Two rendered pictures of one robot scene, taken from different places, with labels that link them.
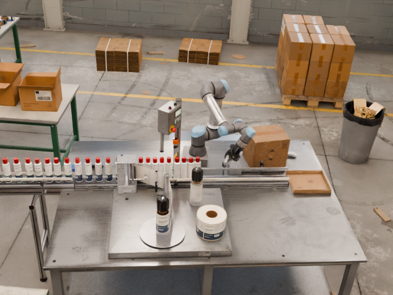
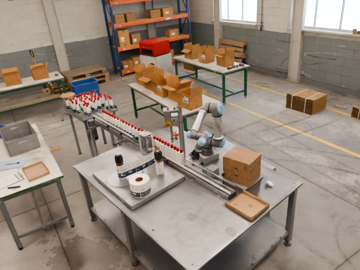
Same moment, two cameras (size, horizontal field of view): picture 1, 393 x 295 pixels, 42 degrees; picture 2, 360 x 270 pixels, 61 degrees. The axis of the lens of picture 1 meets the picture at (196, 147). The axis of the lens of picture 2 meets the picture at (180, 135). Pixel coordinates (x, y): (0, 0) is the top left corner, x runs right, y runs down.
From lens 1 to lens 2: 3.04 m
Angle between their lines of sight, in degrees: 50
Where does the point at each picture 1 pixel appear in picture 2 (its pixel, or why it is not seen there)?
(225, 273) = not seen: hidden behind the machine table
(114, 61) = (297, 103)
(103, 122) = (249, 134)
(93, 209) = (124, 155)
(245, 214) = (177, 197)
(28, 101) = (180, 101)
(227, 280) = not seen: hidden behind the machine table
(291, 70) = not seen: outside the picture
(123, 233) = (110, 169)
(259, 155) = (226, 168)
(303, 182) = (245, 203)
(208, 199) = (169, 177)
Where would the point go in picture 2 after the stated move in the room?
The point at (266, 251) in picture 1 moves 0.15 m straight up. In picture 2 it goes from (149, 222) to (147, 208)
